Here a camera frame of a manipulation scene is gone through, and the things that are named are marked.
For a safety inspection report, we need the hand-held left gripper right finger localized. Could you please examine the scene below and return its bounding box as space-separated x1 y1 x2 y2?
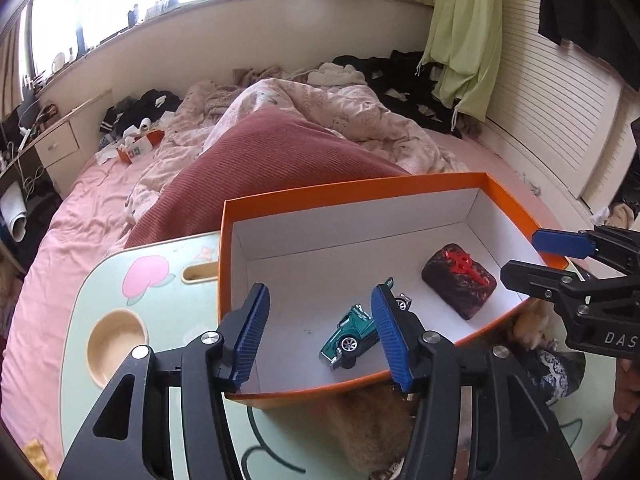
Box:
370 282 583 480

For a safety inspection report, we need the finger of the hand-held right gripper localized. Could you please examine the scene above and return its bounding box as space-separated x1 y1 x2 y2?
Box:
531 225 640 273
500 259 593 311

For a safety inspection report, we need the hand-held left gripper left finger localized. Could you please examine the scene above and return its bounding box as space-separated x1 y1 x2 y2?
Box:
62 282 271 480

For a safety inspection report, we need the green toy car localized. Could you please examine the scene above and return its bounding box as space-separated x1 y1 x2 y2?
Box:
319 276 414 372

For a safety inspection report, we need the dark mahjong tile red mark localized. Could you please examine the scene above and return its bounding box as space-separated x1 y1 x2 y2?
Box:
421 243 498 321

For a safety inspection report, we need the orange cardboard box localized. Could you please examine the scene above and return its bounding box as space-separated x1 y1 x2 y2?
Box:
217 172 568 411

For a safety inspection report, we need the brown furry ball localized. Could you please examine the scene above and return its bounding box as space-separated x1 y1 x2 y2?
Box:
285 385 418 478

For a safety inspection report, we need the green cartoon desktop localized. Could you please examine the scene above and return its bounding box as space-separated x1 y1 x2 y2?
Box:
62 230 640 480

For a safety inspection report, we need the person's right hand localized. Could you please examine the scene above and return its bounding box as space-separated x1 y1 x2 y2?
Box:
614 355 640 433

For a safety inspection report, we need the peach plush toy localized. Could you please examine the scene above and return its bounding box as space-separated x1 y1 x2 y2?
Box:
510 307 551 353

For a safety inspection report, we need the beige cloth heap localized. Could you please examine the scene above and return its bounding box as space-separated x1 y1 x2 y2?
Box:
607 202 640 231

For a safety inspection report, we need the orange tissue box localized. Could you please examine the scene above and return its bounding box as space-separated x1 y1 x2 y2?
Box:
116 130 165 163

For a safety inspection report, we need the light green garment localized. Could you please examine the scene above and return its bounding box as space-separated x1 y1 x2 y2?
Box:
419 0 503 123

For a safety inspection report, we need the black clothes heap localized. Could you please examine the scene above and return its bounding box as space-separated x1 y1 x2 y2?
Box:
332 50 463 136

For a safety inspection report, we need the pale pink floral quilt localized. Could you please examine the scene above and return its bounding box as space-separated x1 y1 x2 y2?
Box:
125 77 456 221

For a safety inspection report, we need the yellow cloth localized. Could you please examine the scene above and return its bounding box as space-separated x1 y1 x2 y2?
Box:
25 440 57 477

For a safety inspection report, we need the black hanging garment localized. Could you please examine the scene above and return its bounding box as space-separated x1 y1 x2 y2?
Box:
539 0 640 78

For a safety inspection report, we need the black and white clothes pile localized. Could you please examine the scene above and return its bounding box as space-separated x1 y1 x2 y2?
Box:
100 89 181 136

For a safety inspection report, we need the brown cloth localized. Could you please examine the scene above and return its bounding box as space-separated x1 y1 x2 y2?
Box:
232 65 301 87

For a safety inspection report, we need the white paper roll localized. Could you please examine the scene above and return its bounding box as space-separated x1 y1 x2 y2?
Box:
0 182 28 241

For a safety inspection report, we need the white nightstand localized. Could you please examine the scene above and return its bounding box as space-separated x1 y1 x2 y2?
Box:
32 90 113 196

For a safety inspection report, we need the white cloth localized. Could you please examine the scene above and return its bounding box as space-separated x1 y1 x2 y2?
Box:
306 62 367 86

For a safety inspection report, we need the cluttered white desk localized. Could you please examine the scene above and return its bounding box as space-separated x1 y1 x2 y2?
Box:
0 100 56 271

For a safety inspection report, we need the beige curtain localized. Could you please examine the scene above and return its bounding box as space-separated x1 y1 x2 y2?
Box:
0 10 32 121

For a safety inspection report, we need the fluffy brown white keychain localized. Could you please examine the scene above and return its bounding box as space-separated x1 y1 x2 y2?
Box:
520 347 586 406

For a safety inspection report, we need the red corduroy pillow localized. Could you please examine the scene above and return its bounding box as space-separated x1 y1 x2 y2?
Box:
122 107 413 251

